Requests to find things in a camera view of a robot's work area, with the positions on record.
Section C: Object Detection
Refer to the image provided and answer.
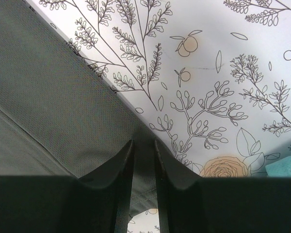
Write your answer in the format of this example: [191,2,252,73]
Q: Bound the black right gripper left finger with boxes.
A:
[0,140,134,233]

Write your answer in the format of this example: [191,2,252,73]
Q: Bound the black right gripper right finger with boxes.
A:
[154,141,291,233]

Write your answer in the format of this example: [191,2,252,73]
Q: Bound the dark grey t-shirt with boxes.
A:
[0,0,202,217]

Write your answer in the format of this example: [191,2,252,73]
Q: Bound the folded teal t-shirt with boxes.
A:
[265,156,291,177]

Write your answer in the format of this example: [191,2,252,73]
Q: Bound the floral patterned table mat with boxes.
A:
[24,0,291,233]

